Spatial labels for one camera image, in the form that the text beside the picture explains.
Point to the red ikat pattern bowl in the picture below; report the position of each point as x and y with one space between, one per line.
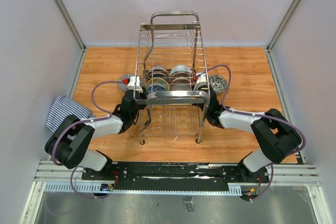
181 80

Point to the grey slotted cable duct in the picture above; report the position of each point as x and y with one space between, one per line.
138 187

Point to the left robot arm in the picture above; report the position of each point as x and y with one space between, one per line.
69 144

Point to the blue striped cloth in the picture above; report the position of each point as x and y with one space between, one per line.
62 107

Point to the blue triangle pattern bowl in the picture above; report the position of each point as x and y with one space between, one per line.
155 87

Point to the red geometric pattern bowl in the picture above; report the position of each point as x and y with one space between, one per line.
186 74

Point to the black leaf coral bowl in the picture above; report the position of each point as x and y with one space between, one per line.
158 74

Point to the plain white bowl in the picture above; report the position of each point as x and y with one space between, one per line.
178 68

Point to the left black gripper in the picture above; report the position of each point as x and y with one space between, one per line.
143 95

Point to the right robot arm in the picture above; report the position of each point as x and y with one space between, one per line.
277 138

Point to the black floral red bowl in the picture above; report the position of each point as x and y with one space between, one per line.
218 83

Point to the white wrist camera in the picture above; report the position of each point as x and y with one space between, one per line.
201 82
134 84

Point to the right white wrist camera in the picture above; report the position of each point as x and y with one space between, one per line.
201 82

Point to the silver wire dish rack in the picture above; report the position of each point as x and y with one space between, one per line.
171 38

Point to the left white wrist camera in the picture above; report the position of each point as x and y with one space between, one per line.
134 84

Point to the striped line pattern bowl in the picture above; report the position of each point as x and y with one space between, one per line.
124 80

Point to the black dotted hexagon bowl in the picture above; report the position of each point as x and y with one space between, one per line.
182 87

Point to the brown diamond pattern bowl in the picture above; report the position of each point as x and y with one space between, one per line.
158 68

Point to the yellow rim leaf bowl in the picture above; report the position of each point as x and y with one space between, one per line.
157 80

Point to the aluminium frame rail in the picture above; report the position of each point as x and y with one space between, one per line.
70 24

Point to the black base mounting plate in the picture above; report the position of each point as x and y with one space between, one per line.
173 173

